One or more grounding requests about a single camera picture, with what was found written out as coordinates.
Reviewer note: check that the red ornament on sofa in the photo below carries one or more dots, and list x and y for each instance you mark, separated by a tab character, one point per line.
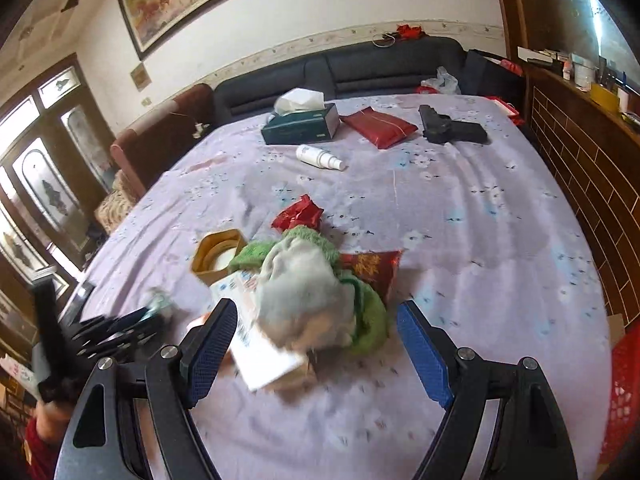
407	32

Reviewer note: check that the brown armchair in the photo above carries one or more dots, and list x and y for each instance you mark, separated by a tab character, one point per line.
160	138

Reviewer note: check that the red wrapper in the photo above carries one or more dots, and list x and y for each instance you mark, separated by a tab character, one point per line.
304	212

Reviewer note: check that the floral purple tablecloth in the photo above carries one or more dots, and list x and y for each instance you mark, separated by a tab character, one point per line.
479	236

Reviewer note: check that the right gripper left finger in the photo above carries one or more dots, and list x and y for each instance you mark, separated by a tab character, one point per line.
104	439

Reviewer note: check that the person's left hand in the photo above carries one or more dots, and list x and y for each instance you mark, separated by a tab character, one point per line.
52	420

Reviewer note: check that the yellow box on sideboard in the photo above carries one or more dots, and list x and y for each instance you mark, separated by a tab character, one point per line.
605	98

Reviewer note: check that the red plastic basket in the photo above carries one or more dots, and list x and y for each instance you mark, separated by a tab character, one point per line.
623	410

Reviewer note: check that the green tissue box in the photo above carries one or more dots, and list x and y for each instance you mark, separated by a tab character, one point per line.
301	116

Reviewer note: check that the white spray bottle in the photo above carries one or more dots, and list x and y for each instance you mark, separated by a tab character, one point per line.
318	158

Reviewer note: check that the gold square lid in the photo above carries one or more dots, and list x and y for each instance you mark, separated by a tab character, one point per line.
214	254

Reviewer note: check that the red gold foil packet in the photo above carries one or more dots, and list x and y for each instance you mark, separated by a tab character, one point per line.
378	269

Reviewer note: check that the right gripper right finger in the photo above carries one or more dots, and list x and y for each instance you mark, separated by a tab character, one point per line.
530	440

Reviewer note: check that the teal blister pack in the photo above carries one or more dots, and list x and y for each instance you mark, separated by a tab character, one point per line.
158	303

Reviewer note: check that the small gold wall plaque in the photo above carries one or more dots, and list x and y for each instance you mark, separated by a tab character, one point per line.
140	77

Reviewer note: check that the red leather pouch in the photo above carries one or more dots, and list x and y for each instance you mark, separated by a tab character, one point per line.
380	129

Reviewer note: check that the frosted glass panel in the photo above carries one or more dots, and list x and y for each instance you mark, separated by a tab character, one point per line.
582	27

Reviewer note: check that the wooden glass door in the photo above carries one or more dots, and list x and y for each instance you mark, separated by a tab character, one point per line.
55	171

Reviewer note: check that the white blue medicine box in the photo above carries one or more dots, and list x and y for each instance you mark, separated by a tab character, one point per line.
260	363

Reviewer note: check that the white charger plug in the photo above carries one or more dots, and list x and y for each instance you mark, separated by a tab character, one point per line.
201	130

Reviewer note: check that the green towel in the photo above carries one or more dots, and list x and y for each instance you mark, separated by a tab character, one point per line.
371	317

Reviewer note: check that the black bag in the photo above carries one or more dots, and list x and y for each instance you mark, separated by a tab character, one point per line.
484	75

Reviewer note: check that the white cloth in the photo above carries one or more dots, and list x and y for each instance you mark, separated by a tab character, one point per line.
301	304

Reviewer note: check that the clear plastic bag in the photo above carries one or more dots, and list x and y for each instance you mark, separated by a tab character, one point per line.
443	82

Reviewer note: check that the black leather sofa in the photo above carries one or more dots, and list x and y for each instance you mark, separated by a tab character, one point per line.
341	73

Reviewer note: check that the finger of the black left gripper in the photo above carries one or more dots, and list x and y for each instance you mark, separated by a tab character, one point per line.
120	346
101	327

